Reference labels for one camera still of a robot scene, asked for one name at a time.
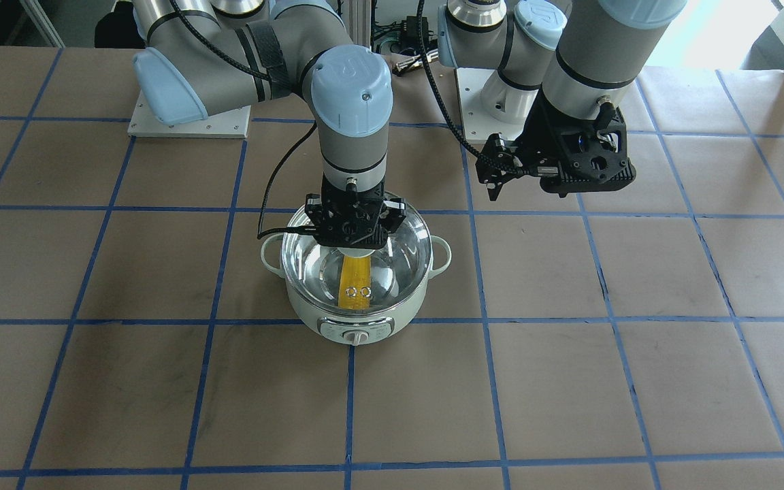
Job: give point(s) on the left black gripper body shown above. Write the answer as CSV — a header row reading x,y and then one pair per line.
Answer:
x,y
540,139

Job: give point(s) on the yellow corn cob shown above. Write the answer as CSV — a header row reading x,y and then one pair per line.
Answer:
x,y
354,292

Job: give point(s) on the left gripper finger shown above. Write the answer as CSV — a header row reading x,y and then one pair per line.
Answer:
x,y
494,186

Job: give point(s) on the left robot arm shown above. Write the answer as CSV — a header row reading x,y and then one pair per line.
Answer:
x,y
561,77

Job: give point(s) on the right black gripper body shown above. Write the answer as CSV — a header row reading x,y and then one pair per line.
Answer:
x,y
315,211

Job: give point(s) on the black power adapter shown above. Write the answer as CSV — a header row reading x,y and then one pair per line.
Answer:
x,y
412,32

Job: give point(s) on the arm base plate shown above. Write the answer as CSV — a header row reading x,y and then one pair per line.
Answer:
x,y
232,124
488,94

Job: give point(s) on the aluminium frame post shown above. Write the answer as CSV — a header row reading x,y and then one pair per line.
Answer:
x,y
358,17

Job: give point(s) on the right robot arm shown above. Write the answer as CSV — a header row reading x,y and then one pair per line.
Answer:
x,y
194,67

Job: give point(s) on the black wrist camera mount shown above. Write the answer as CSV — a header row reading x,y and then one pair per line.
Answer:
x,y
592,154

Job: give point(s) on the mint green cooking pot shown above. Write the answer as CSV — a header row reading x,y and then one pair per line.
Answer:
x,y
358,328

